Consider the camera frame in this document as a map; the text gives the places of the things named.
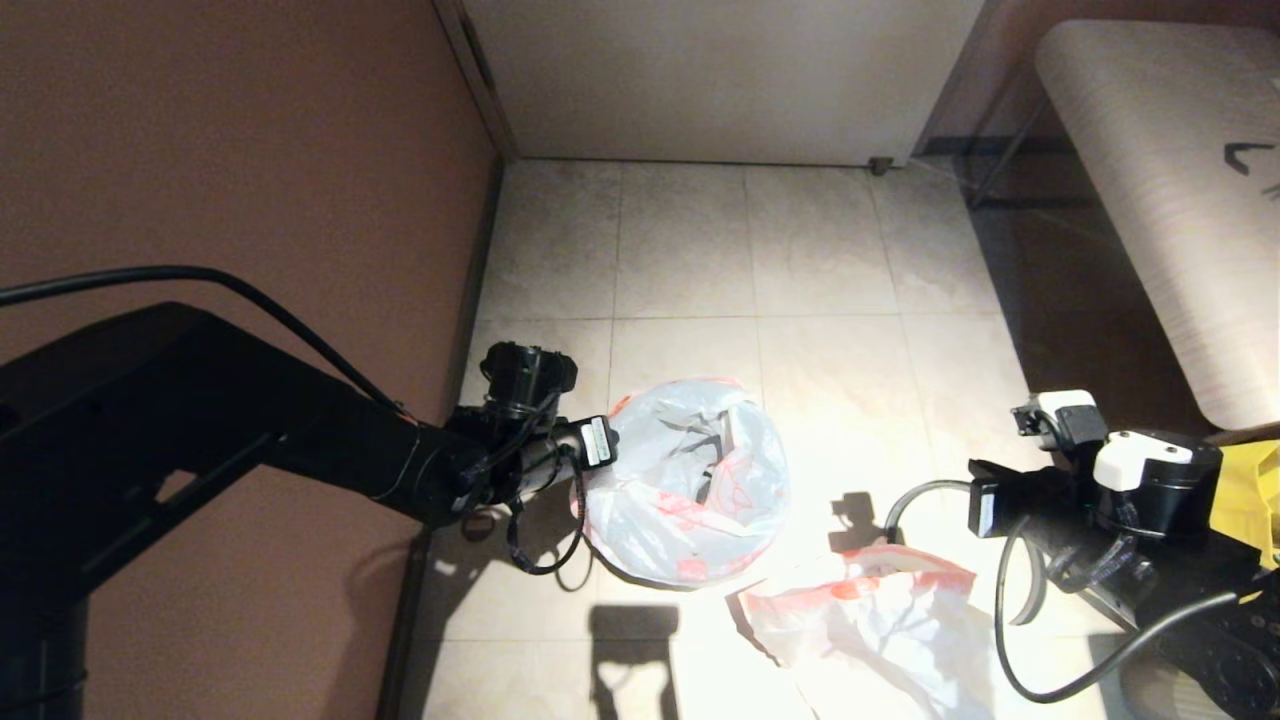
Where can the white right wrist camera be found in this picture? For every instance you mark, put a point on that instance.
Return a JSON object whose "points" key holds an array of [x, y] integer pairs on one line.
{"points": [[1070, 415]]}

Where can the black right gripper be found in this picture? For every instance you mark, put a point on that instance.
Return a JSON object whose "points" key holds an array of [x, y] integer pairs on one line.
{"points": [[1020, 500]]}

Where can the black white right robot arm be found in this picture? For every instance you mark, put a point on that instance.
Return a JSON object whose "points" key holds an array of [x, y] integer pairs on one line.
{"points": [[1160, 520]]}

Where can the black metal bench frame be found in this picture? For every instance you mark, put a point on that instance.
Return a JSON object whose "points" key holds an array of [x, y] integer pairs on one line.
{"points": [[1005, 165]]}

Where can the white door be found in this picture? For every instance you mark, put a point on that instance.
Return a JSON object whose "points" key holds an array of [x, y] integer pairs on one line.
{"points": [[720, 80]]}

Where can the small metal door stop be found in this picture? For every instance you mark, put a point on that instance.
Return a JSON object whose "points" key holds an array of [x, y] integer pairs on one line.
{"points": [[881, 166]]}

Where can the dark grey baseboard strip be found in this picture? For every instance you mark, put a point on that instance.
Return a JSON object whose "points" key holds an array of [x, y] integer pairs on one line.
{"points": [[480, 270]]}

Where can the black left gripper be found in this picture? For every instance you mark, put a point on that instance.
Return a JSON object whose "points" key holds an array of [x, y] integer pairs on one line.
{"points": [[585, 448]]}

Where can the grey door frame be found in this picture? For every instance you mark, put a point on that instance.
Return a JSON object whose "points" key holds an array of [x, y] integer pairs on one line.
{"points": [[480, 80]]}

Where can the fresh white plastic bag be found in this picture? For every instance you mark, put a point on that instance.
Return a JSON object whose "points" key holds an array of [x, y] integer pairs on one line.
{"points": [[690, 500]]}

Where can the yellow bag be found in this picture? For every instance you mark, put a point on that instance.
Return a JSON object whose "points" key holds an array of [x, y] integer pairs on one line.
{"points": [[1245, 500]]}

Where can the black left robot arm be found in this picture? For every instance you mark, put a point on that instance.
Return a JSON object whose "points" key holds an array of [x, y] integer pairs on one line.
{"points": [[200, 430]]}

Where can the used white bin liner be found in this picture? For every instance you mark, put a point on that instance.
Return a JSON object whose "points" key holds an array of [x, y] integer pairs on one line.
{"points": [[880, 640]]}

